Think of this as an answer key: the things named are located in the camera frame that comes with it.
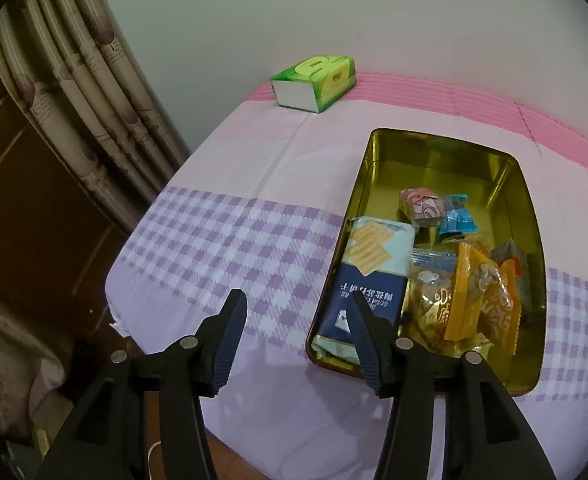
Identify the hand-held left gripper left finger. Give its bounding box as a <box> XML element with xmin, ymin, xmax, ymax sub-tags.
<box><xmin>34</xmin><ymin>287</ymin><xmax>249</xmax><ymax>480</ymax></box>

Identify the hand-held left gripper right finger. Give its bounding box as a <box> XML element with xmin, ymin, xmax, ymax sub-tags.
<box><xmin>349</xmin><ymin>291</ymin><xmax>557</xmax><ymax>480</ymax></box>

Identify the clear fried twist snack packet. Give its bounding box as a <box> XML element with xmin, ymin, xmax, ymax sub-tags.
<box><xmin>399</xmin><ymin>249</ymin><xmax>462</xmax><ymax>356</ymax></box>

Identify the light blue cracker packet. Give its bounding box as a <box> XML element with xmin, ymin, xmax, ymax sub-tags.
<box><xmin>311</xmin><ymin>216</ymin><xmax>417</xmax><ymax>361</ymax></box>

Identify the yellow snack packet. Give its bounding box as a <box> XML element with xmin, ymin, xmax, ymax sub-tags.
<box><xmin>444</xmin><ymin>241</ymin><xmax>525</xmax><ymax>356</ymax></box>

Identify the pink patterned snack packet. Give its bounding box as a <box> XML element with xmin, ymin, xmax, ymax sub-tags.
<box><xmin>399</xmin><ymin>186</ymin><xmax>447</xmax><ymax>228</ymax></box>

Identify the blue snack packet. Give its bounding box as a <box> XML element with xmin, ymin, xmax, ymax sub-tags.
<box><xmin>439</xmin><ymin>194</ymin><xmax>480</xmax><ymax>241</ymax></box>

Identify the clear orange snack packet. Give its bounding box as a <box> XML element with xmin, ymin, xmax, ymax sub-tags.
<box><xmin>491</xmin><ymin>239</ymin><xmax>532</xmax><ymax>311</ymax></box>

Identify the gold and maroon tin box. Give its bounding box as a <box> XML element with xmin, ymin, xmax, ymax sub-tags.
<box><xmin>305</xmin><ymin>128</ymin><xmax>547</xmax><ymax>395</ymax></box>

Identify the beige floral cloth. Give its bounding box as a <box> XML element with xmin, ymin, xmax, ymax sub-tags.
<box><xmin>0</xmin><ymin>275</ymin><xmax>72</xmax><ymax>441</ymax></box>

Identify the dark wooden cabinet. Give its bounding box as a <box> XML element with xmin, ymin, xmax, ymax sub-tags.
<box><xmin>0</xmin><ymin>45</ymin><xmax>140</xmax><ymax>321</ymax></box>

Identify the green tissue pack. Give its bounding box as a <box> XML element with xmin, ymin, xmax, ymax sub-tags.
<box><xmin>269</xmin><ymin>53</ymin><xmax>357</xmax><ymax>113</ymax></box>

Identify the beige patterned curtain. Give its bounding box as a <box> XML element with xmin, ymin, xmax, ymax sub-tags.
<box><xmin>0</xmin><ymin>0</ymin><xmax>192</xmax><ymax>236</ymax></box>

